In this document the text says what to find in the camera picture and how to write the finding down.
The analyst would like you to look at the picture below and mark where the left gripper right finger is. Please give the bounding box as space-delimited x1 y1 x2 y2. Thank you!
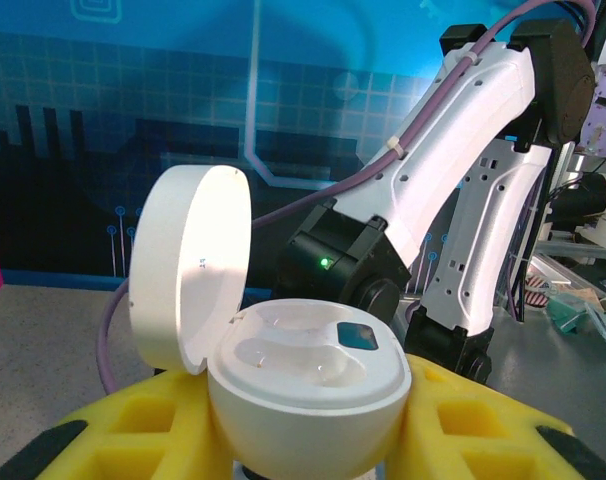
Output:
376 351 606 480

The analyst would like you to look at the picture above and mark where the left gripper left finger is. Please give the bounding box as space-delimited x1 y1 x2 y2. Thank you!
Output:
0 369 235 480

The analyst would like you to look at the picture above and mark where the white oval earbud charging case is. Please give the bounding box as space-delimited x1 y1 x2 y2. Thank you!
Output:
127 164 414 480

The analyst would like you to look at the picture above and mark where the teal box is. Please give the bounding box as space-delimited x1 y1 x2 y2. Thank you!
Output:
546 291 593 335

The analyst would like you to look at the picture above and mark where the black round object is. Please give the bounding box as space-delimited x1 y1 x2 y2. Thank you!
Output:
551 171 606 235

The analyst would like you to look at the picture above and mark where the white purple patterned object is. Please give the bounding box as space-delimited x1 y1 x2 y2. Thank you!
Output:
579 68 606 157

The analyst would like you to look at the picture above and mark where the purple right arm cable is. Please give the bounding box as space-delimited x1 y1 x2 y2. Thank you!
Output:
98 0 602 397

